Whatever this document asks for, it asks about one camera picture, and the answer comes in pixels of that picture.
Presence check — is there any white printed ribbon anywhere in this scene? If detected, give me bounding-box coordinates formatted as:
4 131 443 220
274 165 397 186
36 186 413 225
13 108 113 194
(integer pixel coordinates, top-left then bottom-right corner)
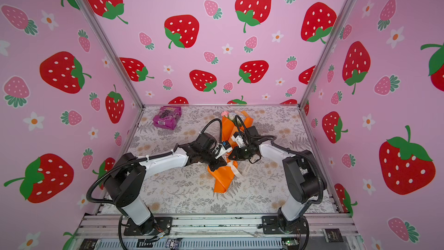
227 159 252 180

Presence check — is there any orange wrapping paper sheet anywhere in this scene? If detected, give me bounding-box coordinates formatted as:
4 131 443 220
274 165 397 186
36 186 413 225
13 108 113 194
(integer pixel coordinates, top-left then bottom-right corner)
207 111 254 193

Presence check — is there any white fake rose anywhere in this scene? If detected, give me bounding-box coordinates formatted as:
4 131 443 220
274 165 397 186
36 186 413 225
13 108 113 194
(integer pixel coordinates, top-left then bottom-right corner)
228 112 237 121

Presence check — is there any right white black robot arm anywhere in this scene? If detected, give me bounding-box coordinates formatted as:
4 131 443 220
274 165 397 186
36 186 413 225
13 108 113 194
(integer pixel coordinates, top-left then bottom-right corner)
229 126 327 233

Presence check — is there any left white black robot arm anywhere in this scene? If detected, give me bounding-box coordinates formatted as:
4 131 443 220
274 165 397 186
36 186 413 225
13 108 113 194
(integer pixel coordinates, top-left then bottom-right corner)
86 133 232 234

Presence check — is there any purple snack packet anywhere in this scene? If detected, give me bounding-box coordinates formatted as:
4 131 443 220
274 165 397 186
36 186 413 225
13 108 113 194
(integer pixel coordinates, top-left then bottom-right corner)
153 106 182 130

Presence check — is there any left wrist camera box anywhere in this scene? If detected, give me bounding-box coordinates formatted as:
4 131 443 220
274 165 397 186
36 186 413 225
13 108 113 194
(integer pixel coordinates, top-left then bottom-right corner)
216 141 232 158

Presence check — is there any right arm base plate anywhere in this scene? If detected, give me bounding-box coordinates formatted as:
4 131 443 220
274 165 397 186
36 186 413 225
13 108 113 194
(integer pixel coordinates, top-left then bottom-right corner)
257 215 309 235

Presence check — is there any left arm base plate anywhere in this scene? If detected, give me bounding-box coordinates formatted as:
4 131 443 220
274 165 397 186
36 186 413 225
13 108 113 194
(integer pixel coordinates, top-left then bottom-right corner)
124 216 173 237

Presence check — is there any aluminium frame rail base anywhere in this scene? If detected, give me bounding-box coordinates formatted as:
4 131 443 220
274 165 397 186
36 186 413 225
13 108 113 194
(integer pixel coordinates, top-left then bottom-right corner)
65 214 366 250

